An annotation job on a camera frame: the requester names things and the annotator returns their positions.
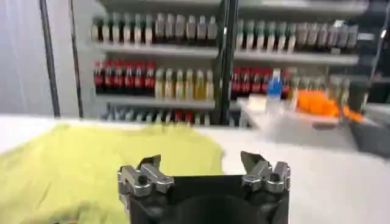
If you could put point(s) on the small black flat device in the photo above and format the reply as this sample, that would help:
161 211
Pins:
324 125

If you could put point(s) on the shelf rack with drink bottles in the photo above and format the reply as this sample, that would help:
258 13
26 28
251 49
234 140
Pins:
170 51

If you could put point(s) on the thick black pole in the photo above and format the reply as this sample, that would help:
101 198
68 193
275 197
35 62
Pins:
50 67

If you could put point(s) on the orange cloth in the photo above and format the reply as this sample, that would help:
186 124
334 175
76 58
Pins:
317 105

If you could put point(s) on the clear bottle with blue label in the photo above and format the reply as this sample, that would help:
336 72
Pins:
275 86

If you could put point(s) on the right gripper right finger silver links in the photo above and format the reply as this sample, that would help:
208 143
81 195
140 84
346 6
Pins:
262 176

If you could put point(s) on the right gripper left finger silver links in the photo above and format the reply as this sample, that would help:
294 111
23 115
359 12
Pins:
143 179

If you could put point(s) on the yellow-green shirt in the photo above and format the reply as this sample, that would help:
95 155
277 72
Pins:
91 161

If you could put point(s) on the thin black pole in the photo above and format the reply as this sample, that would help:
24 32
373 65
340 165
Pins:
76 67

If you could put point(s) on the dark grey laptop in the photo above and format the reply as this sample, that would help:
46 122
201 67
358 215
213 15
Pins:
370 137

